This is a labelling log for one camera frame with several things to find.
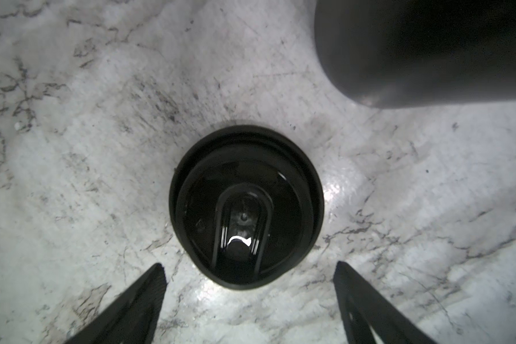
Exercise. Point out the black mug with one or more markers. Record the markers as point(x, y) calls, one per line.
point(399, 54)

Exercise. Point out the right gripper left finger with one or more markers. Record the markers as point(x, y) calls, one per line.
point(133, 316)

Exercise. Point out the black cup lid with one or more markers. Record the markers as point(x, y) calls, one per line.
point(247, 205)

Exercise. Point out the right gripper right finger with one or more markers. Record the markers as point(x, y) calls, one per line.
point(366, 314)

